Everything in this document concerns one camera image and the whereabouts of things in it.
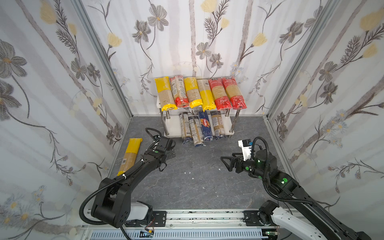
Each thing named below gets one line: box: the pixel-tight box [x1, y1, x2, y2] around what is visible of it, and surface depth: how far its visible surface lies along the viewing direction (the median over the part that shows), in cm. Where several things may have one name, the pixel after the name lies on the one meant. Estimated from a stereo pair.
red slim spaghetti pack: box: [170, 75, 190, 108], surface depth 81 cm
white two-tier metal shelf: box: [156, 76, 242, 137], surface depth 86 cm
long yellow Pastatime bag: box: [154, 76, 178, 112], surface depth 81 cm
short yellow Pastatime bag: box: [183, 77, 203, 109], surface depth 81 cm
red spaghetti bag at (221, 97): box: [208, 78, 233, 111], surface depth 82 cm
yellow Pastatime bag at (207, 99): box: [197, 79, 217, 112], surface depth 82 cm
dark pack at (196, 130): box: [188, 115, 206, 147], surface depth 100 cm
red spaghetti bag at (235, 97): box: [221, 77, 247, 110], surface depth 82 cm
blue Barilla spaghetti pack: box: [198, 110, 213, 141], surface depth 103 cm
